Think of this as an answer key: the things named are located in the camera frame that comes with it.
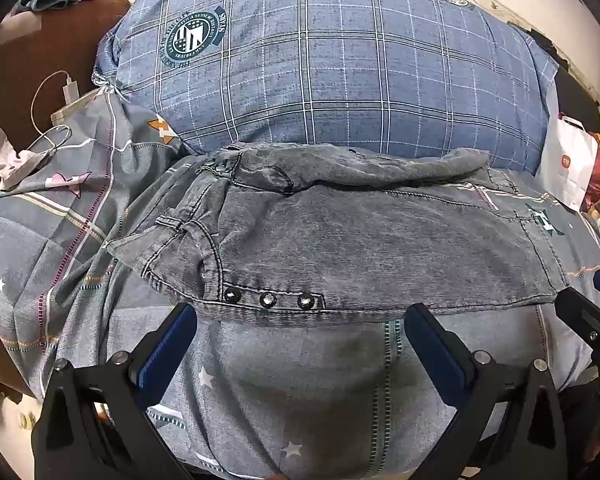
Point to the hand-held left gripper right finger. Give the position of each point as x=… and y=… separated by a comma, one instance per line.
x=435, y=347

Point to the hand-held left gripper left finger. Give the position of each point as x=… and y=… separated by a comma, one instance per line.
x=167, y=347

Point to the grey denim pants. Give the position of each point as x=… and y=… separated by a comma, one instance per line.
x=360, y=245

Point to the grey patterned bed sheet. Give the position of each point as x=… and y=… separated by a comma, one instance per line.
x=280, y=385

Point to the white paper bag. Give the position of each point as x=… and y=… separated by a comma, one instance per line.
x=567, y=165

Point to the black bag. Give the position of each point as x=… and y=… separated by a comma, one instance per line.
x=575, y=90

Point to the white charger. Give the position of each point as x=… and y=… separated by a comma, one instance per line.
x=71, y=91

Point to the blue plaid pillow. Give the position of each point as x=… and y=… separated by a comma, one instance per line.
x=325, y=65

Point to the brown wooden headboard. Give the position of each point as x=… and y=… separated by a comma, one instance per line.
x=40, y=50

